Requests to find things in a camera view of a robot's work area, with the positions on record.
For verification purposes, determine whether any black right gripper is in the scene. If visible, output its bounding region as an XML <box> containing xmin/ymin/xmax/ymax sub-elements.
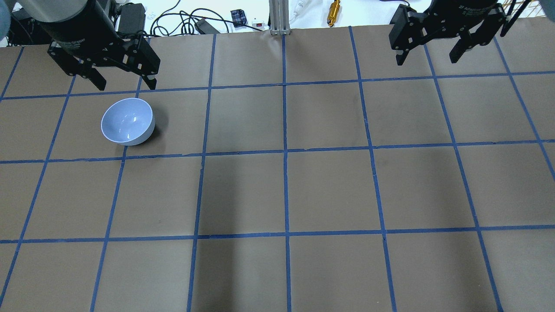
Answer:
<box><xmin>388</xmin><ymin>0</ymin><xmax>508</xmax><ymax>66</ymax></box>

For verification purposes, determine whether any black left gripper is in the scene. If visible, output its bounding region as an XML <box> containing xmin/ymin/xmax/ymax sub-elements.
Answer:
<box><xmin>20</xmin><ymin>0</ymin><xmax>160</xmax><ymax>91</ymax></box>

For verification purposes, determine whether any blue bowl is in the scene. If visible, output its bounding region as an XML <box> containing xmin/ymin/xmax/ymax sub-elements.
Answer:
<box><xmin>100</xmin><ymin>97</ymin><xmax>155</xmax><ymax>146</ymax></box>

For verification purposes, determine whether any small blue black box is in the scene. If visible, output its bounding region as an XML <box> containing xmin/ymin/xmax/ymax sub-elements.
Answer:
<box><xmin>230</xmin><ymin>9</ymin><xmax>247</xmax><ymax>28</ymax></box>

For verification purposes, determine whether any clear light bulb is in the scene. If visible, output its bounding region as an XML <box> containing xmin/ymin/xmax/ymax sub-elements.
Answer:
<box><xmin>291</xmin><ymin>0</ymin><xmax>311</xmax><ymax>20</ymax></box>

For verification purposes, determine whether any gold wire rack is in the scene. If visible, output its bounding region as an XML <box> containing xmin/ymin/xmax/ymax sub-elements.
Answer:
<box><xmin>499</xmin><ymin>0</ymin><xmax>545</xmax><ymax>37</ymax></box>

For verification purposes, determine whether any aluminium frame post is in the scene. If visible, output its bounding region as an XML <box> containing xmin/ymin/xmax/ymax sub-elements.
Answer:
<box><xmin>268</xmin><ymin>0</ymin><xmax>291</xmax><ymax>36</ymax></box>

